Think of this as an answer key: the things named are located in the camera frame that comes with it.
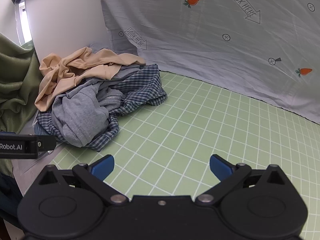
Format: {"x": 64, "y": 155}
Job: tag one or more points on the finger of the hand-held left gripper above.
{"x": 47, "y": 143}

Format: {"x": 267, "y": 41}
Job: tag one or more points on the grey zip hoodie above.
{"x": 75, "y": 115}

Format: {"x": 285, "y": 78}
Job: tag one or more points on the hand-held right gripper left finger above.
{"x": 103, "y": 167}

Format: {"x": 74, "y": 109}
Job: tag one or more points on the olive green cloth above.
{"x": 15, "y": 80}

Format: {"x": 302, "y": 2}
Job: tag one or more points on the grey printed bed sheet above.
{"x": 200, "y": 30}

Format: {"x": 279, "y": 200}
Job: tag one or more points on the beige garment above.
{"x": 65, "y": 67}

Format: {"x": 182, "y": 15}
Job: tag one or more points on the blue denim garment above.
{"x": 40, "y": 131}

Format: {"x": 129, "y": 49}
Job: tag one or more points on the dark cloth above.
{"x": 7, "y": 195}

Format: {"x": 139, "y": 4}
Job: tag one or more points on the green grid mat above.
{"x": 200, "y": 120}

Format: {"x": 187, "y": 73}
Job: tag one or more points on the blue plaid shirt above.
{"x": 142, "y": 87}

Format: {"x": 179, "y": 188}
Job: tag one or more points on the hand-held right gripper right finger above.
{"x": 220, "y": 167}

